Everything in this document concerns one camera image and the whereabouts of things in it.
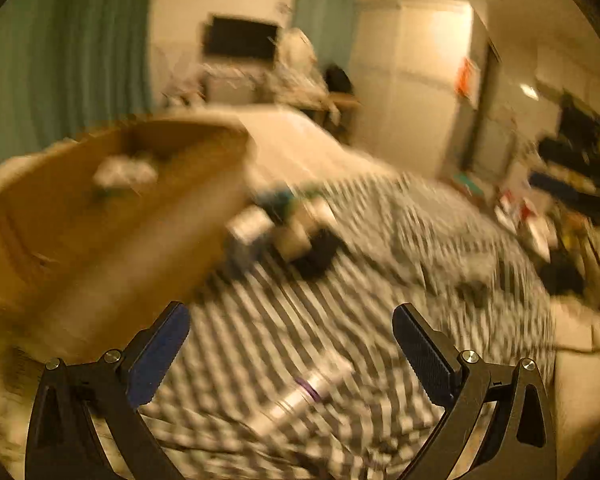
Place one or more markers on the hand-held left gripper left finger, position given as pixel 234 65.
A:
pixel 157 355

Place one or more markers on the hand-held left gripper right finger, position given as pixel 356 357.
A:
pixel 425 355

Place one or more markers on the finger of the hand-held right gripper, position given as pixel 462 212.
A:
pixel 570 190
pixel 575 152

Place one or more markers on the white tube purple band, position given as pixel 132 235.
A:
pixel 307 392

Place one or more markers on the brown cardboard box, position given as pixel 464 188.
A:
pixel 105 240

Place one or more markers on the white item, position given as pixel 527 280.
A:
pixel 125 174

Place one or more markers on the small side table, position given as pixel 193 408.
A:
pixel 525 225

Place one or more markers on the checked blanket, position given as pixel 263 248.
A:
pixel 380 285

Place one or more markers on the brown stool teal cushion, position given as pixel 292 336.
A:
pixel 469 183

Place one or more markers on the orange paper sign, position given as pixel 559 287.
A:
pixel 468 77

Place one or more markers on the black pouch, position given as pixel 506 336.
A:
pixel 322 252

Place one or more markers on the white plastic bottle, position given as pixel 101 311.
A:
pixel 296 241

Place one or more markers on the white louvred wardrobe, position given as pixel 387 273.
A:
pixel 410 85

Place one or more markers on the blue packet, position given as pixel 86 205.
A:
pixel 280 202

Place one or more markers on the white blanket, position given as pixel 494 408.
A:
pixel 305 140

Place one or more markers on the black backpack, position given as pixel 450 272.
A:
pixel 339 80

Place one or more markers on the wooden dressing desk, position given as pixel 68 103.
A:
pixel 325 105

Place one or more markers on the small grey fridge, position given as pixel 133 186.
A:
pixel 230 87

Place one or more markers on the round white mirror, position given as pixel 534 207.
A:
pixel 295 50

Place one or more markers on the wide teal curtain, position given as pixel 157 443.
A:
pixel 55 45

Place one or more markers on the black wall television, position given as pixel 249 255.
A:
pixel 240 37

